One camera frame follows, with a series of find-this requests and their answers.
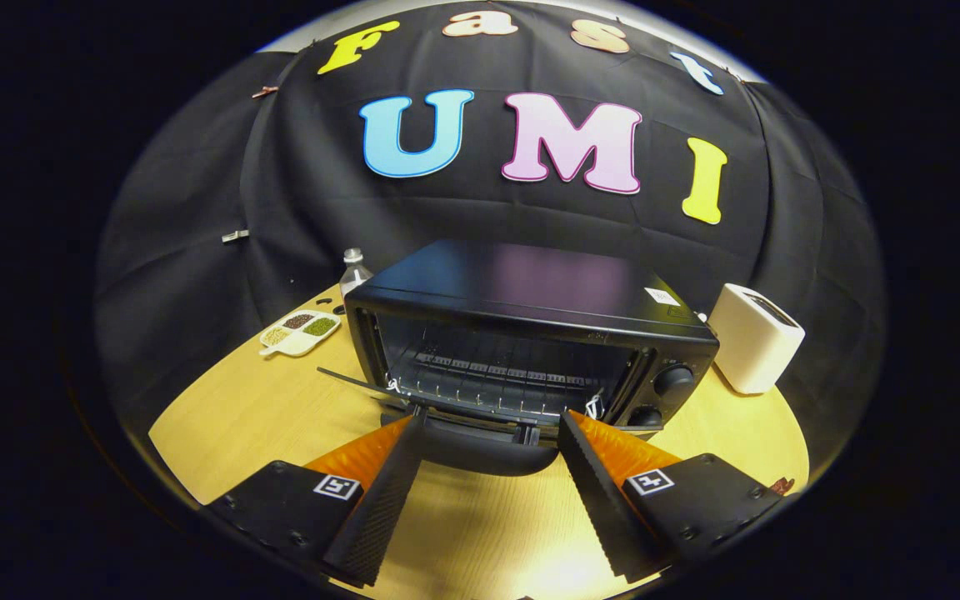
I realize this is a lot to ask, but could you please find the black toaster oven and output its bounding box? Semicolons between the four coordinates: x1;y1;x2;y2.
317;240;721;478

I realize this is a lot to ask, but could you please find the black backdrop cloth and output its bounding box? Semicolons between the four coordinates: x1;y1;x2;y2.
97;0;885;468

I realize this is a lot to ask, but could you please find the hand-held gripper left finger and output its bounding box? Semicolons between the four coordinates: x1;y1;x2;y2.
205;407;428;588

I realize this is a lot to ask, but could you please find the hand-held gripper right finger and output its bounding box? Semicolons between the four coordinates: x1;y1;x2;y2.
557;408;785;584

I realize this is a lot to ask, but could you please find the white divided dish with grains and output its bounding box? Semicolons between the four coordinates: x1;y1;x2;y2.
259;309;343;358

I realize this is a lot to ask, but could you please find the white toaster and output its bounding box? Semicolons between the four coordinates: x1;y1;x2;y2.
707;283;806;395

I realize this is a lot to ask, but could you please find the clear plastic bottle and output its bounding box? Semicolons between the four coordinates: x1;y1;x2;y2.
339;247;374;299

